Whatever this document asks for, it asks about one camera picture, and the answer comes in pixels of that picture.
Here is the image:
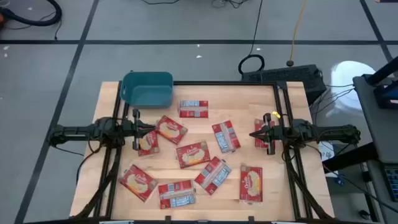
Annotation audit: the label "black computer case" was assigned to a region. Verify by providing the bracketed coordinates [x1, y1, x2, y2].
[241, 64, 327, 97]

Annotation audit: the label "black pole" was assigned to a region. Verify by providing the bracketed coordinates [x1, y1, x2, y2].
[365, 55, 398, 86]

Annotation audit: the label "yellow hanging cable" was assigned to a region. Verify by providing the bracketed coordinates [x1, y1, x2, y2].
[286, 0, 308, 68]

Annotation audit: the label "black cart support beam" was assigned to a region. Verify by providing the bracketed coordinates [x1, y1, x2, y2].
[322, 142, 379, 174]

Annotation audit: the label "white round stool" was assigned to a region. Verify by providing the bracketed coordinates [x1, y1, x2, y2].
[330, 60, 377, 118]

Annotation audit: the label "black aluminium table frame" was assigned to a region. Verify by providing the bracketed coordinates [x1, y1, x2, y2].
[74, 80, 335, 224]

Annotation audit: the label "white paper sheet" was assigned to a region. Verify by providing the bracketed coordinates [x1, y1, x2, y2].
[317, 141, 340, 178]

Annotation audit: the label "grey equipment cart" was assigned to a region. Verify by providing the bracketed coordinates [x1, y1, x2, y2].
[353, 74, 398, 224]

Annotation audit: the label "dark blue device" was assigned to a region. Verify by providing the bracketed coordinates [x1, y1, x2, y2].
[373, 83, 398, 110]

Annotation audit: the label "black looped cable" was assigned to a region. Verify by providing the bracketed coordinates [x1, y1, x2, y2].
[238, 0, 266, 76]

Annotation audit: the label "teal plastic basket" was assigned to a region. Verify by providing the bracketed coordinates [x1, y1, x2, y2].
[119, 71, 174, 110]

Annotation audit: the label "long black floor cable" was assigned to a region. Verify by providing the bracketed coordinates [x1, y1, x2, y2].
[323, 164, 398, 215]

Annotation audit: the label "thin black floor cable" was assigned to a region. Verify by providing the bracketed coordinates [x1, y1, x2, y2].
[139, 0, 181, 6]

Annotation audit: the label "tangled black cables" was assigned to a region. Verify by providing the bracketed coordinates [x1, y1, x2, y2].
[211, 0, 249, 9]

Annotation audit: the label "dark keyboard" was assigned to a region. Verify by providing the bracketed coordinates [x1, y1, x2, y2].
[384, 167, 398, 202]

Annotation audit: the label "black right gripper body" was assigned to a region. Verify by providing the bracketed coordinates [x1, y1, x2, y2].
[264, 113, 292, 156]

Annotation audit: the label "thick black hose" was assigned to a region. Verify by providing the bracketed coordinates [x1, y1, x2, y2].
[0, 0, 63, 27]

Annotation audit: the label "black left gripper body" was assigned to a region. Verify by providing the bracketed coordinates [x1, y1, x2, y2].
[121, 108, 141, 151]

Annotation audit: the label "red popcorn bag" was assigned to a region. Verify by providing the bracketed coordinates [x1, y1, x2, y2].
[254, 118, 276, 149]
[157, 179, 198, 210]
[154, 115, 189, 146]
[211, 119, 242, 154]
[119, 164, 159, 203]
[193, 156, 233, 196]
[178, 100, 210, 119]
[175, 140, 211, 170]
[239, 164, 264, 205]
[137, 129, 160, 157]

